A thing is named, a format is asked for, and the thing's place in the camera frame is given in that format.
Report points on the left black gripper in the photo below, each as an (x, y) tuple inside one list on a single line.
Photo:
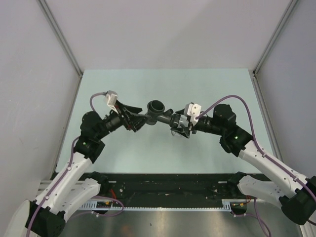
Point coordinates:
[(131, 119)]

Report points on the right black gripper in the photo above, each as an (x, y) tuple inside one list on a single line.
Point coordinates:
[(185, 132)]

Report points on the clear plastic threaded connector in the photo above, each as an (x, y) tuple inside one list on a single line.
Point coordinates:
[(180, 128)]

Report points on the dark grey pipe fitting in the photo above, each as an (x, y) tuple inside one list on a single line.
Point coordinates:
[(156, 112)]

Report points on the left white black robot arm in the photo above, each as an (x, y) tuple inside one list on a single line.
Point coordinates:
[(51, 210)]

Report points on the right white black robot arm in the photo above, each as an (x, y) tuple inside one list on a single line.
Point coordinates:
[(289, 190)]

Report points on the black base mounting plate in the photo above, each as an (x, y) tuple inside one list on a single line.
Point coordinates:
[(171, 190)]

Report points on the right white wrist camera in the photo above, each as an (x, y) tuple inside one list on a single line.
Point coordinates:
[(192, 112)]

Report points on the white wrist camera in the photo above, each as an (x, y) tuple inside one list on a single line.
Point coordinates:
[(111, 99), (192, 112)]

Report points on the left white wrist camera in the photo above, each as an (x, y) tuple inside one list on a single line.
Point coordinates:
[(111, 99)]

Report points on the white slotted cable duct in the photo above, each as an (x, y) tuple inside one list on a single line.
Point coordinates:
[(100, 205)]

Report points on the left aluminium frame post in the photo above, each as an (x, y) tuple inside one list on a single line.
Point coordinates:
[(48, 14)]

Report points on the aluminium frame post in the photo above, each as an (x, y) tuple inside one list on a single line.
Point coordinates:
[(276, 34), (48, 14)]

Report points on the right aluminium frame post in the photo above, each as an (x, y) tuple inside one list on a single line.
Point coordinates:
[(276, 34)]

